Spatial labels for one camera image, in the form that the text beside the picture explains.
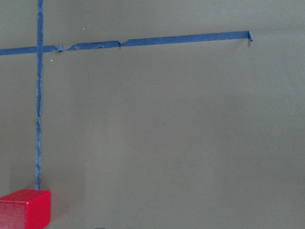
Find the red block moved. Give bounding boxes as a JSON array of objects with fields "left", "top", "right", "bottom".
[{"left": 0, "top": 189, "right": 51, "bottom": 229}]

